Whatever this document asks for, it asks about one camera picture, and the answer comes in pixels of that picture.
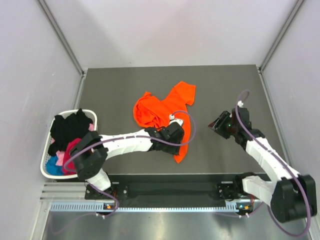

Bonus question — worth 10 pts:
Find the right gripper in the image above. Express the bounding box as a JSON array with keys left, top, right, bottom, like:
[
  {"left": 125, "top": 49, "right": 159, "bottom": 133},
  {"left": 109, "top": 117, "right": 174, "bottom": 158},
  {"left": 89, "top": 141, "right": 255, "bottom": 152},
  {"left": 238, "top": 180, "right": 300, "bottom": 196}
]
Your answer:
[{"left": 208, "top": 110, "right": 239, "bottom": 139}]

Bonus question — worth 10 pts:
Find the orange t-shirt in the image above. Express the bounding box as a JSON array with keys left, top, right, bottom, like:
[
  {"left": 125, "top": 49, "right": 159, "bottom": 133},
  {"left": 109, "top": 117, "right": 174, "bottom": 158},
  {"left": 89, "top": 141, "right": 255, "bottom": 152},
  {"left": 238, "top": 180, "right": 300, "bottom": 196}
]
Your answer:
[{"left": 132, "top": 81, "right": 197, "bottom": 164}]

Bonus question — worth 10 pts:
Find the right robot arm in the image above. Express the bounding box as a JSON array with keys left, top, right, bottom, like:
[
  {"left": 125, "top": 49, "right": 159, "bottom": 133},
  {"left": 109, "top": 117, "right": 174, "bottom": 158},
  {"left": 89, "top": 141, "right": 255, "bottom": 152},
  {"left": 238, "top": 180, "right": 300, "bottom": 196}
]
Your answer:
[{"left": 209, "top": 107, "right": 318, "bottom": 223}]

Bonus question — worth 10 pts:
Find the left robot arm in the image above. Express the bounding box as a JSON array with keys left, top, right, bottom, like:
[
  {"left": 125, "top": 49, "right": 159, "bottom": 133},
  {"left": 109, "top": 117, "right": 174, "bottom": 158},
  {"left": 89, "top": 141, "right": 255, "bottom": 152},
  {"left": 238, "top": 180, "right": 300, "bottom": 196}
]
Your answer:
[{"left": 69, "top": 119, "right": 184, "bottom": 199}]

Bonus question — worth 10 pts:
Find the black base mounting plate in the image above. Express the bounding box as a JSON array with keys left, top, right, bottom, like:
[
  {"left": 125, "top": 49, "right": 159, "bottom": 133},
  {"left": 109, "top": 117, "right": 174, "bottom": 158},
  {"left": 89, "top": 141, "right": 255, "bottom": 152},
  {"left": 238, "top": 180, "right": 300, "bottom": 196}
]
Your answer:
[{"left": 85, "top": 172, "right": 256, "bottom": 201}]

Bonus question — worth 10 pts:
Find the white laundry basket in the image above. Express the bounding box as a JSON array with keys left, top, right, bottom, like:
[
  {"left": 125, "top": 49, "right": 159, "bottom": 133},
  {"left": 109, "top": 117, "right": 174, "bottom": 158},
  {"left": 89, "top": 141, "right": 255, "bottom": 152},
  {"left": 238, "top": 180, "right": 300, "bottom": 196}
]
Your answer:
[{"left": 40, "top": 108, "right": 98, "bottom": 179}]

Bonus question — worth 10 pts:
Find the black garment in basket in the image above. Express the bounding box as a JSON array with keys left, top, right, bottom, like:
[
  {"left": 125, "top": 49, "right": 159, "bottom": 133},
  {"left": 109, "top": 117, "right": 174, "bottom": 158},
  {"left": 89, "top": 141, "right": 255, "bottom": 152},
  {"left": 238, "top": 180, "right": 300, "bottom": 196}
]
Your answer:
[{"left": 48, "top": 108, "right": 93, "bottom": 156}]

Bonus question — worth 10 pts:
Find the blue garment in basket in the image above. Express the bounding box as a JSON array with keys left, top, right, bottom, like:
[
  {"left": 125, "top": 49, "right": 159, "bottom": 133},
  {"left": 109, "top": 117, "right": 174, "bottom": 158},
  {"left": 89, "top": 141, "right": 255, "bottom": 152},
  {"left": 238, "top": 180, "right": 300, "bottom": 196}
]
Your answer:
[{"left": 46, "top": 156, "right": 64, "bottom": 176}]

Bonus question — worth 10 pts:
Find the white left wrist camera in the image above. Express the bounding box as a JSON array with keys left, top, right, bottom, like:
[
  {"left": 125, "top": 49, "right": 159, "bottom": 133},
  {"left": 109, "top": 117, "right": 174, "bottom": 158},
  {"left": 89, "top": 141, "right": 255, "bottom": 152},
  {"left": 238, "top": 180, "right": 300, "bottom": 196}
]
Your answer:
[{"left": 169, "top": 114, "right": 184, "bottom": 127}]

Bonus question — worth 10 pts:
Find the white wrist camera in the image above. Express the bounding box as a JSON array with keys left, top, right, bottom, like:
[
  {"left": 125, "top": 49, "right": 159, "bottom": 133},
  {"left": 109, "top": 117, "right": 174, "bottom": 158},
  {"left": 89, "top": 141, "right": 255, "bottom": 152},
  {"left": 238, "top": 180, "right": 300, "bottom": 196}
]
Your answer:
[
  {"left": 237, "top": 100, "right": 244, "bottom": 108},
  {"left": 169, "top": 114, "right": 184, "bottom": 127}
]

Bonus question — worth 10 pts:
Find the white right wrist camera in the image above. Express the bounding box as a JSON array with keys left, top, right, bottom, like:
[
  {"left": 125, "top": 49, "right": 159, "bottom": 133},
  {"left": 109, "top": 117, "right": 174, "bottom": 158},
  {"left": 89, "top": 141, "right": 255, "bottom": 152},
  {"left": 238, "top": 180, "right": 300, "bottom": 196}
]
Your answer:
[{"left": 237, "top": 100, "right": 244, "bottom": 108}]

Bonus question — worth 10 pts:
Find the slotted grey cable duct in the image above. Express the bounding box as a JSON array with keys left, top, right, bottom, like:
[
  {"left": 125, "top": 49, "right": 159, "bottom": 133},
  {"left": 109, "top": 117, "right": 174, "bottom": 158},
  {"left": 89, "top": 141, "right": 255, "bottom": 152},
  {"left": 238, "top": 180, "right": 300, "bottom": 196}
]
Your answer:
[{"left": 49, "top": 201, "right": 253, "bottom": 213}]

